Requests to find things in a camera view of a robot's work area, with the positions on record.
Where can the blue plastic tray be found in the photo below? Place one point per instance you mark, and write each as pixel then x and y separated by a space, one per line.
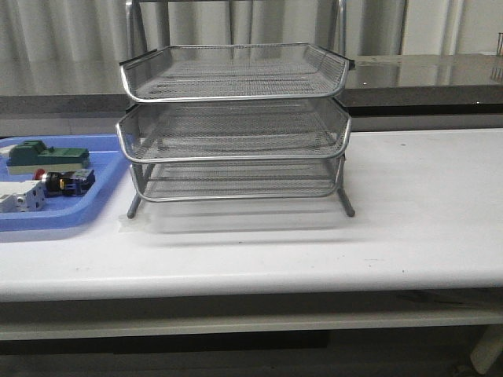
pixel 109 165

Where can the grey stone counter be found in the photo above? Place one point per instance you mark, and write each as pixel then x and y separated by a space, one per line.
pixel 379 85

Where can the white table leg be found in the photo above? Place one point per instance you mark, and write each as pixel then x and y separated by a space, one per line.
pixel 487 349

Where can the silver rack frame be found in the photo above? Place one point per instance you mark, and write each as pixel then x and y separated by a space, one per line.
pixel 137 47

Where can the green terminal block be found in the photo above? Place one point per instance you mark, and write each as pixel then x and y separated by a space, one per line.
pixel 28 156

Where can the white circuit breaker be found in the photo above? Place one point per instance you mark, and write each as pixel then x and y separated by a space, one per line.
pixel 22 196

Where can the red emergency stop button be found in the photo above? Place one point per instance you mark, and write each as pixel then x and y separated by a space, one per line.
pixel 70 183

